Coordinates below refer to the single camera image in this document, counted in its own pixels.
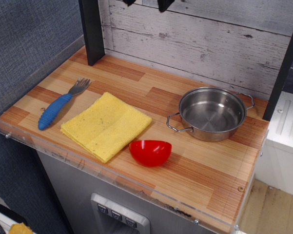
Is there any black right post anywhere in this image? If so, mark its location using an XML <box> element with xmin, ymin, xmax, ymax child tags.
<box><xmin>263</xmin><ymin>34</ymin><xmax>293</xmax><ymax>121</ymax></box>

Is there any silver toy fridge cabinet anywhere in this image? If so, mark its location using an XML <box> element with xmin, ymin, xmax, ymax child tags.
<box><xmin>38</xmin><ymin>152</ymin><xmax>211</xmax><ymax>234</ymax></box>

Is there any blue handled fork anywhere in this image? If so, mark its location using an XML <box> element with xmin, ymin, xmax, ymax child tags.
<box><xmin>38</xmin><ymin>78</ymin><xmax>91</xmax><ymax>130</ymax></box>

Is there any stainless steel pot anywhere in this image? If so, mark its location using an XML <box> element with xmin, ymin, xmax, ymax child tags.
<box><xmin>166</xmin><ymin>87</ymin><xmax>254</xmax><ymax>142</ymax></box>

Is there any grey dispenser button panel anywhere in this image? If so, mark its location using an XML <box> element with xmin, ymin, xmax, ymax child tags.
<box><xmin>91</xmin><ymin>193</ymin><xmax>151</xmax><ymax>234</ymax></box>

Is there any red plastic bowl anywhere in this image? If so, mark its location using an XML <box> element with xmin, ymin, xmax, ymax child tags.
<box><xmin>129</xmin><ymin>140</ymin><xmax>172</xmax><ymax>167</ymax></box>

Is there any black post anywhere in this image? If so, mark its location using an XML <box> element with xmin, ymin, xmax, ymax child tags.
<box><xmin>78</xmin><ymin>0</ymin><xmax>105</xmax><ymax>66</ymax></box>
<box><xmin>263</xmin><ymin>34</ymin><xmax>293</xmax><ymax>121</ymax></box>

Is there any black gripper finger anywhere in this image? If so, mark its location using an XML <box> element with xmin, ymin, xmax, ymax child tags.
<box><xmin>157</xmin><ymin>0</ymin><xmax>175</xmax><ymax>13</ymax></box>
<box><xmin>122</xmin><ymin>0</ymin><xmax>136</xmax><ymax>6</ymax></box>

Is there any clear acrylic table guard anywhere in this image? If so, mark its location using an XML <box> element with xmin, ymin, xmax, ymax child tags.
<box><xmin>0</xmin><ymin>38</ymin><xmax>268</xmax><ymax>234</ymax></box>

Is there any white toy sink unit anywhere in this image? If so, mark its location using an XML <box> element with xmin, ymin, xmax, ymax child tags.
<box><xmin>254</xmin><ymin>92</ymin><xmax>293</xmax><ymax>195</ymax></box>

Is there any yellow folded cloth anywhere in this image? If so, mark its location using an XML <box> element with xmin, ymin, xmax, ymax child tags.
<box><xmin>60</xmin><ymin>92</ymin><xmax>152</xmax><ymax>163</ymax></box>

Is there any black left post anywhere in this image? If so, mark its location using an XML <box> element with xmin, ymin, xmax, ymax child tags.
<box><xmin>78</xmin><ymin>0</ymin><xmax>105</xmax><ymax>66</ymax></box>

